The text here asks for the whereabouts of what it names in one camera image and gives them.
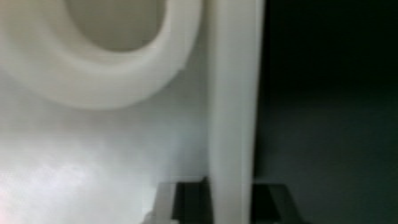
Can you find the white desk tabletop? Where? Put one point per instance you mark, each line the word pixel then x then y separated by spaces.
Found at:
pixel 128 82

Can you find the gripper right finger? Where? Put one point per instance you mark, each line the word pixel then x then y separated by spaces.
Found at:
pixel 273 208

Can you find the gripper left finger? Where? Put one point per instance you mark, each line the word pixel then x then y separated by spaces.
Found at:
pixel 160 214

